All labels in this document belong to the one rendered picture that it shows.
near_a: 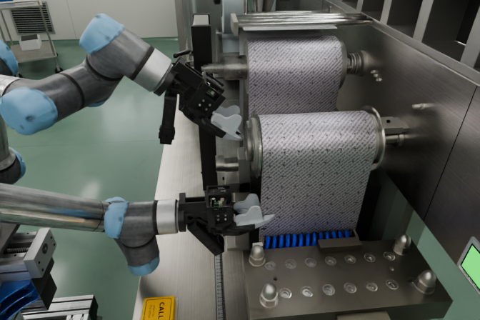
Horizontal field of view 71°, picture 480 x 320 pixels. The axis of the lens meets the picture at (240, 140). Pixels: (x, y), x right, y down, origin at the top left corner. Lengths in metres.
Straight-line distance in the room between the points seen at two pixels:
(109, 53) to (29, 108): 0.16
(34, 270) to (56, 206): 0.53
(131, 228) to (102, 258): 1.51
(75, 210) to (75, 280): 1.40
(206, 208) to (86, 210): 0.28
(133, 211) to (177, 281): 0.25
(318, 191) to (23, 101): 0.58
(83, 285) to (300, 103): 1.65
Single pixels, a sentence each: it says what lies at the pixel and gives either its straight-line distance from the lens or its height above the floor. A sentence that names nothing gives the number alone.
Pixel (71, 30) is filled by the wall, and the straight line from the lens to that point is 6.69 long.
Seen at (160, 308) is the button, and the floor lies 0.92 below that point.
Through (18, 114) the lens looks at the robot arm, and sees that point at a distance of 0.63.
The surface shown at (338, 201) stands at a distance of 0.80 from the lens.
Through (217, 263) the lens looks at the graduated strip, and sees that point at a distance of 0.94.
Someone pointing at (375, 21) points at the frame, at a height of 1.45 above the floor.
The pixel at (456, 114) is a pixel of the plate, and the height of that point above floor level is 1.38.
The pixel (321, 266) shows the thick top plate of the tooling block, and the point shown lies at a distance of 0.79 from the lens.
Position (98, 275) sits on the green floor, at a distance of 2.19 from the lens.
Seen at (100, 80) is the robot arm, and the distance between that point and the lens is 0.69.
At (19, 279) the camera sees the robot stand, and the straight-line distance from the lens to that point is 1.38.
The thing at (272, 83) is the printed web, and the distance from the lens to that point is 0.87.
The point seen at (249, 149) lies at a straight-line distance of 0.70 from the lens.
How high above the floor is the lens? 1.64
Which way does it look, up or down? 32 degrees down
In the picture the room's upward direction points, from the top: straight up
